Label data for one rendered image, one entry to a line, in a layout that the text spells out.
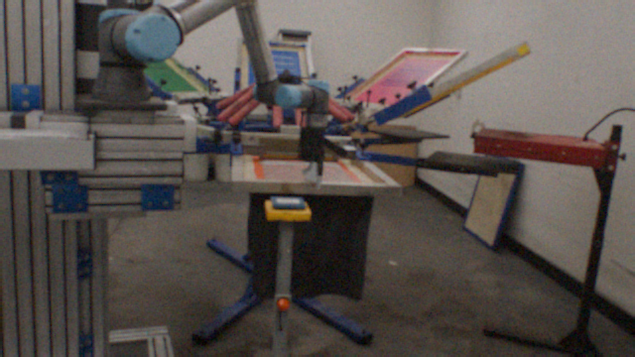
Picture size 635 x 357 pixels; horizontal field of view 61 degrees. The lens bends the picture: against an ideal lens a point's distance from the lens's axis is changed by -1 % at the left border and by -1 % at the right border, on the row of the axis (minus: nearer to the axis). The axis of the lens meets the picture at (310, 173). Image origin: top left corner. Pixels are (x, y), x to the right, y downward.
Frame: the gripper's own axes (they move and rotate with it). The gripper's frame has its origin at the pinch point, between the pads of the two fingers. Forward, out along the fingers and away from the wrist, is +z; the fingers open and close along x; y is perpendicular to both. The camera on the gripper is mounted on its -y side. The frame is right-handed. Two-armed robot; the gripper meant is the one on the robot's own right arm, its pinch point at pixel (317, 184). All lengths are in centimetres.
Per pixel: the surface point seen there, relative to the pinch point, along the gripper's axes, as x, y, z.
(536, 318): -97, -152, 98
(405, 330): -83, -67, 98
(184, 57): -471, 89, -40
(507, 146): -59, -99, -9
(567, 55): -181, -200, -60
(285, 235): 21.1, 12.5, 11.4
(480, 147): -66, -89, -7
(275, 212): 25.6, 16.3, 3.1
